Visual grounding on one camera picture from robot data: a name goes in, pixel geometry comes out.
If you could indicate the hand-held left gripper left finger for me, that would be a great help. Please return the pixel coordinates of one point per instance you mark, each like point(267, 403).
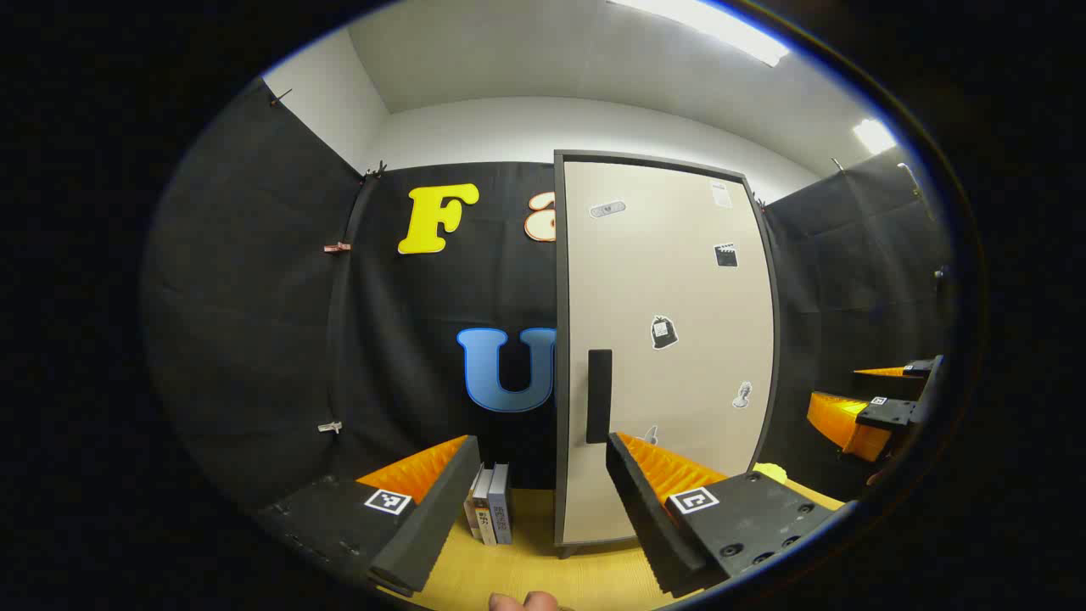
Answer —
point(441, 509)

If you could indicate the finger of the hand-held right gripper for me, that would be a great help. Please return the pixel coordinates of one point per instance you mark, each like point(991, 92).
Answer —
point(887, 414)
point(916, 369)

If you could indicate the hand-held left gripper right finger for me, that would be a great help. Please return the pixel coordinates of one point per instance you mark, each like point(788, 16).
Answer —
point(636, 501)

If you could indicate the grey cabinet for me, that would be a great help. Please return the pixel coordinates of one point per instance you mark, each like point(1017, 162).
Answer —
point(559, 339)

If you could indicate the beige book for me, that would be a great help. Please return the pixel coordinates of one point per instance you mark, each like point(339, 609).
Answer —
point(470, 509)

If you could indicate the white book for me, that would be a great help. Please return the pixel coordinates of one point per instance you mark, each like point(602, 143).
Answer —
point(484, 509)

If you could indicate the yellow lumpy sponge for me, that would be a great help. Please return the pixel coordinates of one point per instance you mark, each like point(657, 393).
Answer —
point(770, 473)

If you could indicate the small ceiling light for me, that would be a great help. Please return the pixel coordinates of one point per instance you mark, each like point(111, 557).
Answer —
point(874, 136)

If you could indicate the black backdrop cloth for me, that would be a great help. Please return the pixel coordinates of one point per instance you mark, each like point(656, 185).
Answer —
point(254, 297)

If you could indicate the long ceiling light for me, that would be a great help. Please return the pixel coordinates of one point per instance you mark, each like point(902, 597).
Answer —
point(704, 25)

